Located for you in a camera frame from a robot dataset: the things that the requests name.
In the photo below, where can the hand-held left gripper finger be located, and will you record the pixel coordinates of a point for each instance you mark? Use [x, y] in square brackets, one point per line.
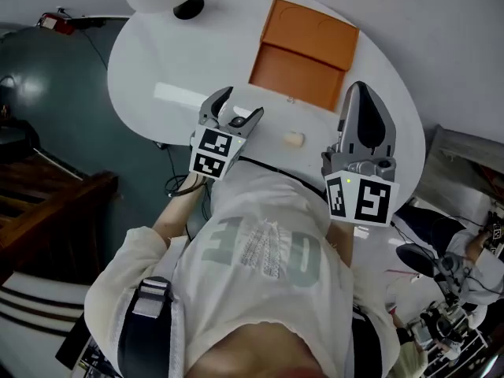
[254, 120]
[212, 104]

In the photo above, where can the dark wooden furniture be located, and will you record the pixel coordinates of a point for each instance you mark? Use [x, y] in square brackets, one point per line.
[47, 219]

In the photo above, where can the person's right forearm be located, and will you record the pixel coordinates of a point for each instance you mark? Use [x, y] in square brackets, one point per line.
[340, 246]

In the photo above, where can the white equipment rack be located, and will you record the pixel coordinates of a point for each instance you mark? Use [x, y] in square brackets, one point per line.
[449, 337]

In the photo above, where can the black case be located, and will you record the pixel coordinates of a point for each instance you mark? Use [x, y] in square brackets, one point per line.
[15, 140]

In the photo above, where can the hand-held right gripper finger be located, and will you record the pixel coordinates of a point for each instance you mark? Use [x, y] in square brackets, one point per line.
[389, 132]
[348, 132]

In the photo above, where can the person's left forearm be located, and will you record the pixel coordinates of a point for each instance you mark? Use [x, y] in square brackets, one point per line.
[177, 215]

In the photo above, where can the grey shelf cabinet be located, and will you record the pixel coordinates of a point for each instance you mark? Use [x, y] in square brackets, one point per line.
[456, 164]

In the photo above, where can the white black-striped platform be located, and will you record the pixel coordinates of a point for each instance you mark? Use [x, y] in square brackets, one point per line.
[35, 329]

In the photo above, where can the person's chin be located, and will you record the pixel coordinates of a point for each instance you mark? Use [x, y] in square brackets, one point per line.
[260, 353]

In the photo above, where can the white round table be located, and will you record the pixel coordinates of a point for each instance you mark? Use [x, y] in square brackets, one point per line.
[157, 104]

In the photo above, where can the red fire extinguisher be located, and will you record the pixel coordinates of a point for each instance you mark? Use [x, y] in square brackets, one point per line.
[55, 23]

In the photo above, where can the person's white t-shirt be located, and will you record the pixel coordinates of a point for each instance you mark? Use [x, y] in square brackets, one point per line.
[252, 290]

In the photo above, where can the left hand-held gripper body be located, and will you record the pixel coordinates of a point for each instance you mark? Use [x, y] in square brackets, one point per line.
[212, 152]

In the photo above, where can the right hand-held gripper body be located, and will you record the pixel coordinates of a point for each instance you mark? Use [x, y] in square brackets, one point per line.
[370, 199]

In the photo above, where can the orange box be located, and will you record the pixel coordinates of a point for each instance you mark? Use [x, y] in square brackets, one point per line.
[307, 45]

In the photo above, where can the small cream object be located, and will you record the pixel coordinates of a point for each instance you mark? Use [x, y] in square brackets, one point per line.
[294, 139]

